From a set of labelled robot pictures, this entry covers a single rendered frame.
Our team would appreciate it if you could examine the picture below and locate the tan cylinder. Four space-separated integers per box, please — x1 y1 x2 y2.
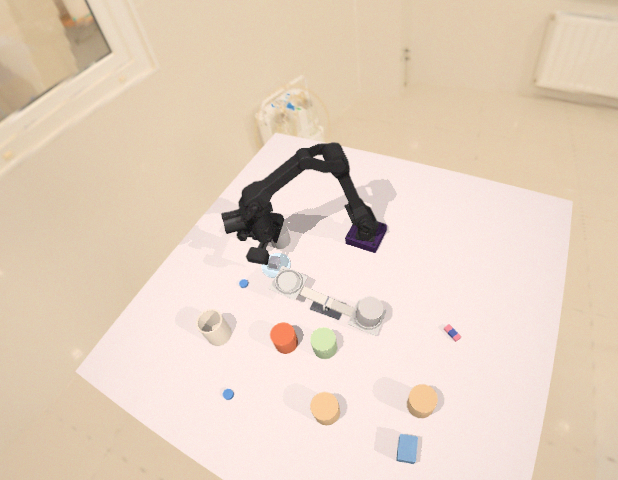
407 384 438 418
310 392 340 426

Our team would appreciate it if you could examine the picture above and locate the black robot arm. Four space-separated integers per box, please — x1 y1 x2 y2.
221 142 379 242

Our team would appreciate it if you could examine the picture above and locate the reddish-brown cylinder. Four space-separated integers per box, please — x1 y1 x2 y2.
270 322 298 354

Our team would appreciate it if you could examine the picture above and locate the light blue block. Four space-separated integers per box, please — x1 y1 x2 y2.
396 434 418 464

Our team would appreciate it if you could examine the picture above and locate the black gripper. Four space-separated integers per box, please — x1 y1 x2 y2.
245 212 284 265

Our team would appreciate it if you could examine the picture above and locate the sage green cylinder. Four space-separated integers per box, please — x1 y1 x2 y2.
310 327 338 360

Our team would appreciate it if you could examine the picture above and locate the pink eraser with blue sleeve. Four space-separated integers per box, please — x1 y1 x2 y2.
444 324 461 342

